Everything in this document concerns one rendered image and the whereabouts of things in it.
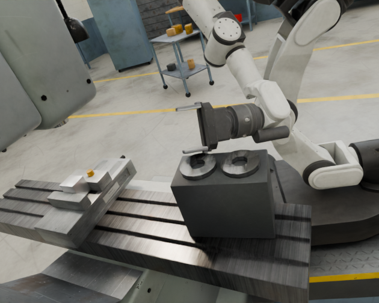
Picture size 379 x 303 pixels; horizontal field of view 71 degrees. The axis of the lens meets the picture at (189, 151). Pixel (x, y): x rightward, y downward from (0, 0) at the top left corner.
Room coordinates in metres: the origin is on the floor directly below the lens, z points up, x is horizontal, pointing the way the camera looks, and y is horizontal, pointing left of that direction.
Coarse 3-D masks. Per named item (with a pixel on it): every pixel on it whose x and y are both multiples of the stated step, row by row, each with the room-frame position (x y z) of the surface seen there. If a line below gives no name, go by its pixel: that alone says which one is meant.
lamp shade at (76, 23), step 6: (66, 18) 0.83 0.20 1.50; (72, 18) 0.83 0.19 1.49; (66, 24) 0.81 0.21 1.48; (72, 24) 0.82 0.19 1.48; (78, 24) 0.82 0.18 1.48; (72, 30) 0.81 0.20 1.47; (78, 30) 0.81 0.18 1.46; (84, 30) 0.83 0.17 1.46; (72, 36) 0.81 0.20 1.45; (78, 36) 0.81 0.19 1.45; (84, 36) 0.82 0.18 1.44; (78, 42) 0.81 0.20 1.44
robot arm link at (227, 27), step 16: (192, 0) 0.89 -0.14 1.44; (208, 0) 0.87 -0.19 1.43; (192, 16) 0.90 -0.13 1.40; (208, 16) 0.84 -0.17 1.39; (224, 16) 0.80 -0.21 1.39; (208, 32) 0.83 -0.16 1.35; (224, 32) 0.75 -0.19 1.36; (240, 32) 0.76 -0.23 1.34; (208, 64) 0.82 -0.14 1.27; (224, 64) 0.82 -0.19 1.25
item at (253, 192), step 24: (192, 168) 0.51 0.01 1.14; (216, 168) 0.50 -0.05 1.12; (240, 168) 0.45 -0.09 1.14; (264, 168) 0.44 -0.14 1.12; (192, 192) 0.47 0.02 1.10; (216, 192) 0.44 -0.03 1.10; (240, 192) 0.42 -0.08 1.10; (264, 192) 0.40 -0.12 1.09; (192, 216) 0.48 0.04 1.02; (216, 216) 0.45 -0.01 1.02; (240, 216) 0.43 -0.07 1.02; (264, 216) 0.41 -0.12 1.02
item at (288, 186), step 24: (360, 144) 0.83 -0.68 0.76; (288, 168) 1.03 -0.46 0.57; (288, 192) 0.87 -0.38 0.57; (312, 192) 0.83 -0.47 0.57; (336, 192) 0.79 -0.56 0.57; (360, 192) 0.75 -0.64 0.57; (312, 216) 0.71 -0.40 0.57; (336, 216) 0.67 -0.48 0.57; (360, 216) 0.64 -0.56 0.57; (312, 240) 0.67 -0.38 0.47; (336, 240) 0.64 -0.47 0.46
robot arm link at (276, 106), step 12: (252, 84) 0.67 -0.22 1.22; (264, 84) 0.64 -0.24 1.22; (276, 84) 0.66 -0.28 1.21; (252, 96) 0.70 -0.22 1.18; (264, 96) 0.62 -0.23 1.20; (276, 96) 0.62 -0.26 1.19; (264, 108) 0.61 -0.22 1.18; (276, 108) 0.59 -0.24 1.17; (288, 108) 0.59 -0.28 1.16; (276, 120) 0.58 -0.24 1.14
